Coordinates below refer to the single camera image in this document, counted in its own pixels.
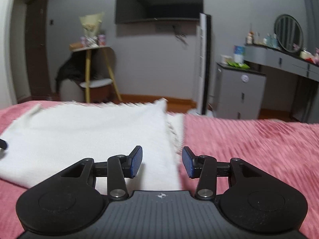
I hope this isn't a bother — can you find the cream wrapped flower bouquet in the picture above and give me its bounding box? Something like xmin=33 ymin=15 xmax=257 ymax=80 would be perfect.
xmin=79 ymin=12 xmax=104 ymax=48

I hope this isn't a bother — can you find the round black vanity mirror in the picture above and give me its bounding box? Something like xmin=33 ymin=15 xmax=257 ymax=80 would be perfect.
xmin=274 ymin=14 xmax=304 ymax=53

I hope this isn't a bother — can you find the small white box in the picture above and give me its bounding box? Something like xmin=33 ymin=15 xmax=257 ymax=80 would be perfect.
xmin=220 ymin=55 xmax=232 ymax=64

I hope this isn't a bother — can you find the black garment on stool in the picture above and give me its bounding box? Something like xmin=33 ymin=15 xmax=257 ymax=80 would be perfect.
xmin=55 ymin=51 xmax=86 ymax=93

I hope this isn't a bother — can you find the white tower fan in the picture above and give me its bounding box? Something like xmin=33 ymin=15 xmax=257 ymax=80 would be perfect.
xmin=195 ymin=13 xmax=213 ymax=117

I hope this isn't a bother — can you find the grey vanity desk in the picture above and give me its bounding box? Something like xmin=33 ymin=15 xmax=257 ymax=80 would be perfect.
xmin=244 ymin=45 xmax=318 ymax=123

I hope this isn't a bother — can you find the grey drawer cabinet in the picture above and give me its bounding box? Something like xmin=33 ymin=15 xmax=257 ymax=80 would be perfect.
xmin=213 ymin=63 xmax=267 ymax=120

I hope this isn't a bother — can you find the white round stool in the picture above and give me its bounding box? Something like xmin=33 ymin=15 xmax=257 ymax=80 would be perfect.
xmin=59 ymin=79 xmax=85 ymax=103

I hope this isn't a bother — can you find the green item on cabinet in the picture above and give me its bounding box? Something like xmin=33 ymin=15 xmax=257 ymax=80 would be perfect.
xmin=227 ymin=62 xmax=250 ymax=69

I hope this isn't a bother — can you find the blue white tissue box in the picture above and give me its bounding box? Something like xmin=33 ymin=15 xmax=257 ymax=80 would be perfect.
xmin=234 ymin=45 xmax=245 ymax=64

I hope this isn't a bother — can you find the pink can on table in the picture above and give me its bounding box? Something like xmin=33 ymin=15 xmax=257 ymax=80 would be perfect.
xmin=98 ymin=34 xmax=106 ymax=46

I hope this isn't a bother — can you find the black wall television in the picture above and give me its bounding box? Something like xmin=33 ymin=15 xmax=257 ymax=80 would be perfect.
xmin=115 ymin=0 xmax=204 ymax=24

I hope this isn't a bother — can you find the white ribbed knit sweater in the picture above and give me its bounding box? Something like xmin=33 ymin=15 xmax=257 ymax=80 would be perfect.
xmin=1 ymin=99 xmax=181 ymax=191

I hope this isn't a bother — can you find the dark wooden door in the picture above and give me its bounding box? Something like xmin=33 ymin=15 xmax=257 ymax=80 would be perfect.
xmin=25 ymin=0 xmax=51 ymax=97

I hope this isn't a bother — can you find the pink corduroy bedspread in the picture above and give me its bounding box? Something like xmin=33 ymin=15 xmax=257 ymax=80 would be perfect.
xmin=1 ymin=101 xmax=318 ymax=238

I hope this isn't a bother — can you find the yellow legged side table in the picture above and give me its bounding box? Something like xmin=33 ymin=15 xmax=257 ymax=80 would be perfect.
xmin=69 ymin=45 xmax=123 ymax=103

